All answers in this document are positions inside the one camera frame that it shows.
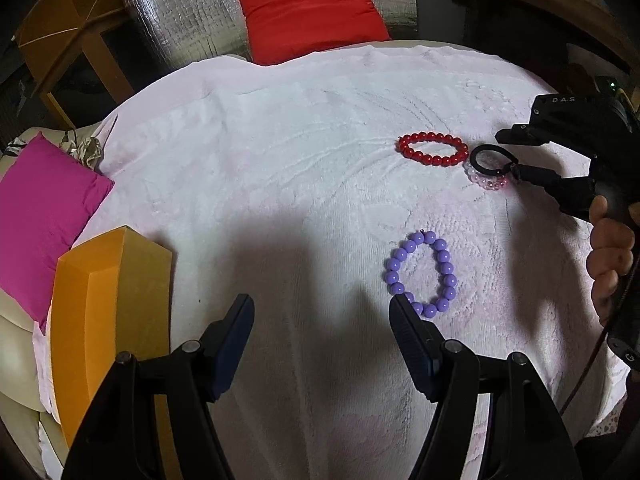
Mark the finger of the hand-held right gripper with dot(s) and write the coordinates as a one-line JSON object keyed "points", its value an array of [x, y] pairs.
{"points": [[520, 135], [565, 190]]}

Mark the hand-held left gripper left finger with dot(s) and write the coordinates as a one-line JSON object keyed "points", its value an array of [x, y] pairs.
{"points": [[232, 345]]}

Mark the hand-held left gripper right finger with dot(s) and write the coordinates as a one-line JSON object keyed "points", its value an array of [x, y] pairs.
{"points": [[415, 355]]}

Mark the person's right hand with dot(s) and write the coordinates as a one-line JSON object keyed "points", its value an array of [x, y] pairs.
{"points": [[610, 255]]}

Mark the orange cardboard box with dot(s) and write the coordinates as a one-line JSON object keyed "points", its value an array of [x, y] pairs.
{"points": [[90, 320]]}

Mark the white textured towel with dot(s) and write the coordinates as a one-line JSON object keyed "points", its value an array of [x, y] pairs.
{"points": [[300, 160]]}

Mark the magenta pillow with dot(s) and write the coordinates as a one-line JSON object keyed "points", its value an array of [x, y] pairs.
{"points": [[40, 220]]}

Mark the red pillow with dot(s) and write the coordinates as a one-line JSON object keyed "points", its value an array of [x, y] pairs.
{"points": [[310, 10]]}

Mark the grey crumpled wrapper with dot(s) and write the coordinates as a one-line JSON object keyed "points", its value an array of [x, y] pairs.
{"points": [[85, 147]]}

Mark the pale pink bedsheet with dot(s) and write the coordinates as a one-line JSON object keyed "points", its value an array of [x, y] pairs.
{"points": [[165, 95]]}

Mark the silver foil insulation sheet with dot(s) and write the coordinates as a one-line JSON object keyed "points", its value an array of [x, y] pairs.
{"points": [[190, 10]]}

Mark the wooden side table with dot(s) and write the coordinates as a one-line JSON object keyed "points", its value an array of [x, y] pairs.
{"points": [[65, 5]]}

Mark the wooden furniture frame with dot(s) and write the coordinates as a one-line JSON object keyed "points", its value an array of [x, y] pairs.
{"points": [[550, 5]]}

